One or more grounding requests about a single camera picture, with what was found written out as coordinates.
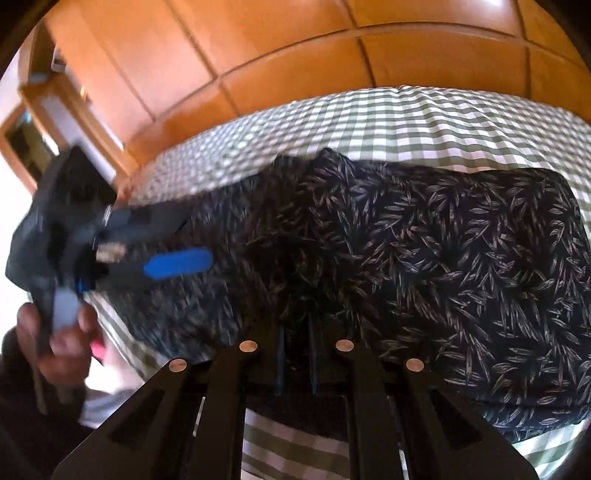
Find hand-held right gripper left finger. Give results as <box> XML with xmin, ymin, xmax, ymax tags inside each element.
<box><xmin>51</xmin><ymin>318</ymin><xmax>285</xmax><ymax>480</ymax></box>

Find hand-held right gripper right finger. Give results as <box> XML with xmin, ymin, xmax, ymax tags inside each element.
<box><xmin>307</xmin><ymin>318</ymin><xmax>542</xmax><ymax>480</ymax></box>

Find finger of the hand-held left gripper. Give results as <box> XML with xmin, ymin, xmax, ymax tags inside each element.
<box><xmin>108</xmin><ymin>202</ymin><xmax>188</xmax><ymax>243</ymax></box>
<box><xmin>95</xmin><ymin>247</ymin><xmax>214</xmax><ymax>292</ymax></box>

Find dark leaf print pants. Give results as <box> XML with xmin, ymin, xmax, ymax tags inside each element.
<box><xmin>104</xmin><ymin>148</ymin><xmax>586</xmax><ymax>443</ymax></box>

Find person's left forearm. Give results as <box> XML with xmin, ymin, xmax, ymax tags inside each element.
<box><xmin>0</xmin><ymin>327</ymin><xmax>90</xmax><ymax>480</ymax></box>

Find person's left hand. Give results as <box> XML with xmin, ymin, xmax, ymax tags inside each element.
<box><xmin>16</xmin><ymin>302</ymin><xmax>106</xmax><ymax>398</ymax></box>

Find wooden shelf unit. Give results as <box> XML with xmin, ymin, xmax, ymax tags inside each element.
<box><xmin>0</xmin><ymin>21</ymin><xmax>134</xmax><ymax>197</ymax></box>

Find wooden wardrobe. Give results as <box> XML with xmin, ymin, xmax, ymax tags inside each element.
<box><xmin>46</xmin><ymin>0</ymin><xmax>589</xmax><ymax>174</ymax></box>

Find bed with green checked sheet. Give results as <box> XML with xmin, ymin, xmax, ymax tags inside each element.
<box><xmin>83</xmin><ymin>85</ymin><xmax>591</xmax><ymax>480</ymax></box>

